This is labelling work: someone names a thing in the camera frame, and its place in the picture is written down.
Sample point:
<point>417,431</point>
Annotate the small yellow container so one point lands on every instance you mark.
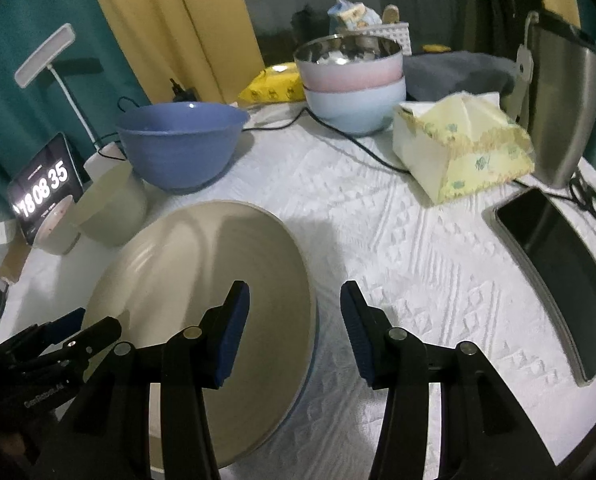
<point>435,48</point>

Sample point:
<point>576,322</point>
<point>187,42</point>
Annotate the black charger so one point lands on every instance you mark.
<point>183,92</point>

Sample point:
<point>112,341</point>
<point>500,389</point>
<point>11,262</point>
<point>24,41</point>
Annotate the cream bowl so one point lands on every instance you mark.
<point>112,210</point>

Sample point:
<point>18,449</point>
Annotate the small white box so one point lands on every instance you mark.
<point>2,234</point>

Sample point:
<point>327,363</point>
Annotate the light blue bowl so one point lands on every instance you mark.
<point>358,110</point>

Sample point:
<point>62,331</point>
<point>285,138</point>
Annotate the blue white snack packet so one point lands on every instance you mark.
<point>353,12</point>

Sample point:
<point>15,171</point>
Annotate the stainless steel tumbler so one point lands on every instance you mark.
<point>563,110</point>

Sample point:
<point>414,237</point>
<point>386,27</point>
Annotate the white desk lamp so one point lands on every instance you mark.
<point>45,55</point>

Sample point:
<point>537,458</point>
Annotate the steel bowl pink outside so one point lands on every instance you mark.
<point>348,77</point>

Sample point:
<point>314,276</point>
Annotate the black smartphone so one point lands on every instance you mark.
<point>553,260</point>

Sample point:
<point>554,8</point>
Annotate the yellow wet wipes pack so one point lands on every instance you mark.
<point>273,85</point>

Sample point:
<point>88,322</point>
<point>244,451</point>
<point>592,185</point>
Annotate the blue plate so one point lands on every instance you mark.
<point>317,347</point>

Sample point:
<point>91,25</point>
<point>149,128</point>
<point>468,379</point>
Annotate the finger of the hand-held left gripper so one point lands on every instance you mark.
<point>87,337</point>
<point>60,321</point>

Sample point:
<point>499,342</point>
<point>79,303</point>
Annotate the green curtain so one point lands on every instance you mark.
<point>7,110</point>

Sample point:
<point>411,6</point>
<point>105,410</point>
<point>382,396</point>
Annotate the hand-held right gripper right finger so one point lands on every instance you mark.
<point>358,330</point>

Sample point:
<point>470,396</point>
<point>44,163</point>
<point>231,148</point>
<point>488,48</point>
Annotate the yellow patterned tissue pack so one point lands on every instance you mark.
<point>458,170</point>

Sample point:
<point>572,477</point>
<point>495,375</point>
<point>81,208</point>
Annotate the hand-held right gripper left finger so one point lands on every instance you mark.
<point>232,330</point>

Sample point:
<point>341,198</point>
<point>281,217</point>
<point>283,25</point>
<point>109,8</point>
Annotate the pink strawberry bowl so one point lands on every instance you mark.
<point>57,230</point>

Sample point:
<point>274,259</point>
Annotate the cardboard box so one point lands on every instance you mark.
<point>10,260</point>

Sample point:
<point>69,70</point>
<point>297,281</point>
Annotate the tablet with clock display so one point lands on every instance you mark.
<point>42,180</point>

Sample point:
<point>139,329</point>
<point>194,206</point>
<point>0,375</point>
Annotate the black scissors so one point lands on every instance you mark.
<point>585,195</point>

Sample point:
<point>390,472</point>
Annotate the white tablecloth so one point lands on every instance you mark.
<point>403,260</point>

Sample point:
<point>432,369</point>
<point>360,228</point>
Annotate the grey cloth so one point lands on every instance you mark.
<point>458,75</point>

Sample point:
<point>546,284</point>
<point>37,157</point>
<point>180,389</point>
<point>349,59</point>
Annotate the beige plate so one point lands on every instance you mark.
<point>202,260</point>

